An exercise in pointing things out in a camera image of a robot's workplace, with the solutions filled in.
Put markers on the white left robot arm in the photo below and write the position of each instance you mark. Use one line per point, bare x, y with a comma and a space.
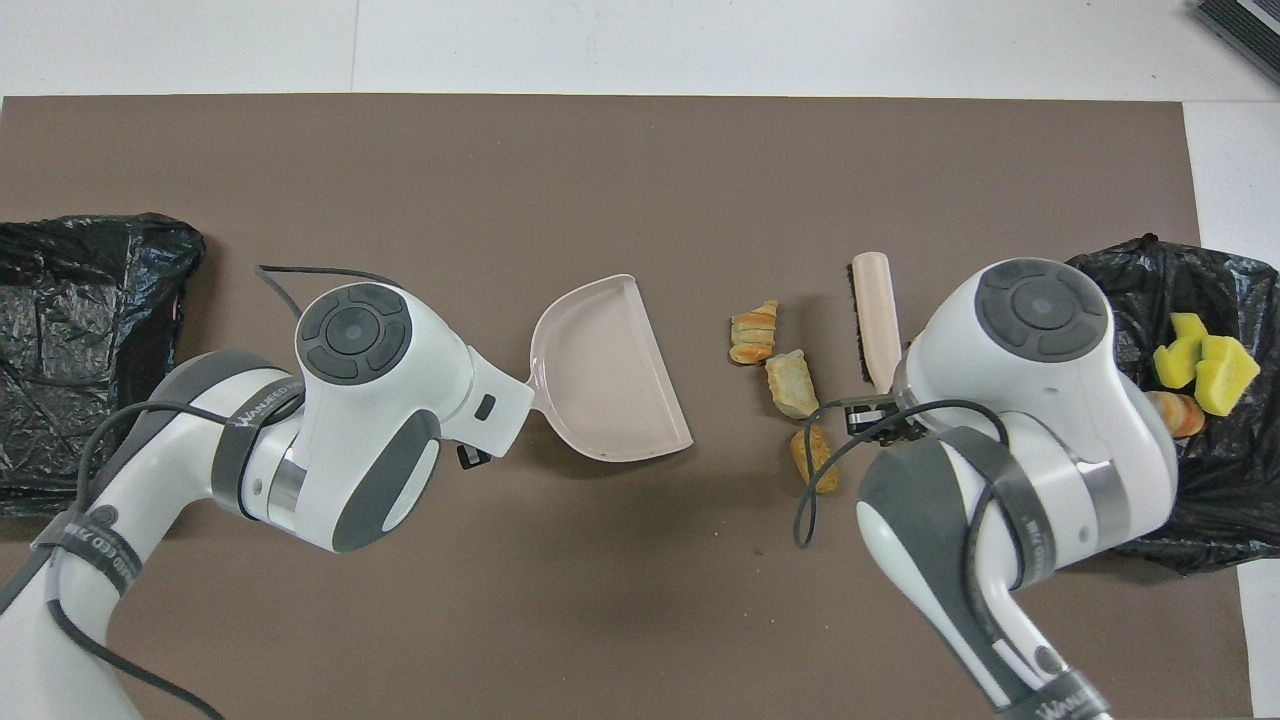
370, 420

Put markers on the black bag lined bin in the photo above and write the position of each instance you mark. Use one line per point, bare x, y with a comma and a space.
1230, 480
80, 330

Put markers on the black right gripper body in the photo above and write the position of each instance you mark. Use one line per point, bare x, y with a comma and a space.
905, 420

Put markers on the notched yellow sponge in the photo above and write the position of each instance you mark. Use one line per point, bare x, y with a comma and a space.
1180, 350

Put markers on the golden brown bun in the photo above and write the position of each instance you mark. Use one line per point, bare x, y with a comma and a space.
815, 458

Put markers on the beige brush with black bristles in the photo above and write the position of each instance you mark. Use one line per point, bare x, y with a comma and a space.
875, 310

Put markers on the pale striped croissant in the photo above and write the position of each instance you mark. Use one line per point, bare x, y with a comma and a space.
1187, 415

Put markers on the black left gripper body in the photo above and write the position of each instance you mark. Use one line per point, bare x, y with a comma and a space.
472, 457

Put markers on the pale beige bread chunk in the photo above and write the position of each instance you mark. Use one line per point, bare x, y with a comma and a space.
790, 383

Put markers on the brown table mat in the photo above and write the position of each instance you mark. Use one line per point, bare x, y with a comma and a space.
600, 600

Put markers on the beige plastic dustpan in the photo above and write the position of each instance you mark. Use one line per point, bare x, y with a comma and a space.
610, 380

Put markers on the wedge shaped yellow sponge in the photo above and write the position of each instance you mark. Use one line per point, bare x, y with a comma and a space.
1227, 373

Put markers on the dark grey ribbed panel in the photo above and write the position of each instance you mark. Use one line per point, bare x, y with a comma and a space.
1240, 30

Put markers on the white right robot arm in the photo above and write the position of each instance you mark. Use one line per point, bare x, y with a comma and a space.
1040, 400

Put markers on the orange striped croissant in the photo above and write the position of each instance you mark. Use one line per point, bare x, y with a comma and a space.
755, 332

